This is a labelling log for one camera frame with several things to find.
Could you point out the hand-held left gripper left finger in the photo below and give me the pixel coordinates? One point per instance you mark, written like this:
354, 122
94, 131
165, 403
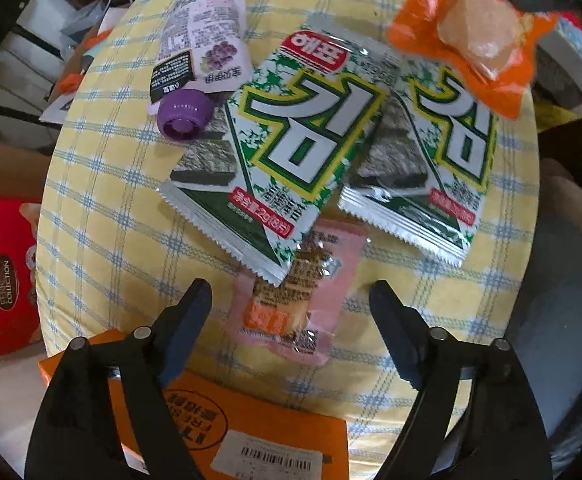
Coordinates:
183, 345

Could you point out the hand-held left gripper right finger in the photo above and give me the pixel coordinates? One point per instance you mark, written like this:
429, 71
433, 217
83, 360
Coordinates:
396, 340

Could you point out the pink pastry packet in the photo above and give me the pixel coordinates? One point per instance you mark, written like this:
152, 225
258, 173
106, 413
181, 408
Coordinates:
321, 310

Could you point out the orange cardboard box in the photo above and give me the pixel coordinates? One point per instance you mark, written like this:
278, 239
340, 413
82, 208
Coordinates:
251, 420

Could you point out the orange snack packet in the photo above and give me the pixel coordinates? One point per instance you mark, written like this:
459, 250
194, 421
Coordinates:
431, 35

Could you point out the green white seaweed packet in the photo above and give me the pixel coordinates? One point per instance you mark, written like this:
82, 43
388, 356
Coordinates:
436, 175
291, 150

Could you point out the brown cardboard box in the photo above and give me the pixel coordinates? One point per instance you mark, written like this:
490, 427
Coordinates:
6, 165

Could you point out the purple cap jelly pouch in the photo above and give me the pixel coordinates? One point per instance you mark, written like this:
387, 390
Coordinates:
196, 45

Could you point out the small open cardboard box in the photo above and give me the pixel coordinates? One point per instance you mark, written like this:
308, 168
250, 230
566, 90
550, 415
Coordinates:
78, 60

